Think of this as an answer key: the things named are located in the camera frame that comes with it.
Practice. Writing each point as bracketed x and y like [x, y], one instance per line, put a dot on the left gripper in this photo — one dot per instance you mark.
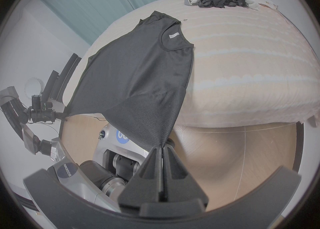
[48, 116]

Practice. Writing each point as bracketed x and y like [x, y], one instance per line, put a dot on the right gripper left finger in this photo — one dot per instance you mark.
[147, 183]

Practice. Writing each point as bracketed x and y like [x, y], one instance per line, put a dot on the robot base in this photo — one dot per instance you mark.
[110, 138]

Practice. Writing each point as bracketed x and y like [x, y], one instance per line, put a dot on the black T-shirt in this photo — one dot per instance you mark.
[140, 73]

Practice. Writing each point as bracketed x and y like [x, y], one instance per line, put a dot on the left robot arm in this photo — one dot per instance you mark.
[12, 110]

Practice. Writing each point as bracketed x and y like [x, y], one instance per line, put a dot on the round white mirror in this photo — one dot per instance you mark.
[33, 88]

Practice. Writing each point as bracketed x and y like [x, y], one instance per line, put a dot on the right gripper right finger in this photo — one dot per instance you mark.
[180, 185]

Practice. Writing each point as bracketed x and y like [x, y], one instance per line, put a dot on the bed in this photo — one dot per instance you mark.
[250, 60]

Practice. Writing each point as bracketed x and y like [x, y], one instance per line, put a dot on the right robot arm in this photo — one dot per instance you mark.
[95, 173]

